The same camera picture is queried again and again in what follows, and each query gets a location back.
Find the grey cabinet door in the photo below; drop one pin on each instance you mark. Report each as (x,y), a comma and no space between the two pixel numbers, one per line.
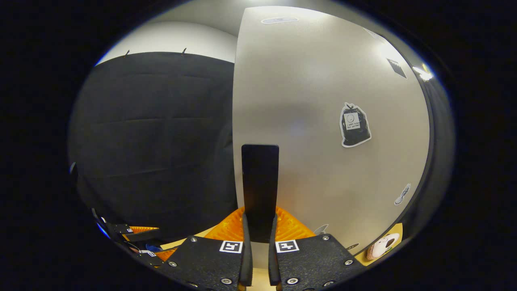
(303,81)

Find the long ceiling light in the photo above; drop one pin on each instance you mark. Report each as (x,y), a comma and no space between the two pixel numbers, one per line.
(423,73)

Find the black backdrop cloth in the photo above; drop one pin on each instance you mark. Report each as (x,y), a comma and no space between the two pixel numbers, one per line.
(153,141)

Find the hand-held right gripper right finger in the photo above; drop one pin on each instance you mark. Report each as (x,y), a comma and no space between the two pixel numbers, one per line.
(319,258)

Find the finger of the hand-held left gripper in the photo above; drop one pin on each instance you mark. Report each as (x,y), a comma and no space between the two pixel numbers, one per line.
(139,235)
(150,258)

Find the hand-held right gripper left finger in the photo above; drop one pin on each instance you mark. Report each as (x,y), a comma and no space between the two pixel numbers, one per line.
(202,258)

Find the dark grey cabinet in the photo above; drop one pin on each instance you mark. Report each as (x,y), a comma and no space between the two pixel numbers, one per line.
(440,141)

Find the white and brown plush item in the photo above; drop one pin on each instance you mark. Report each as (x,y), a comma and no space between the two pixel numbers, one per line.
(381,246)

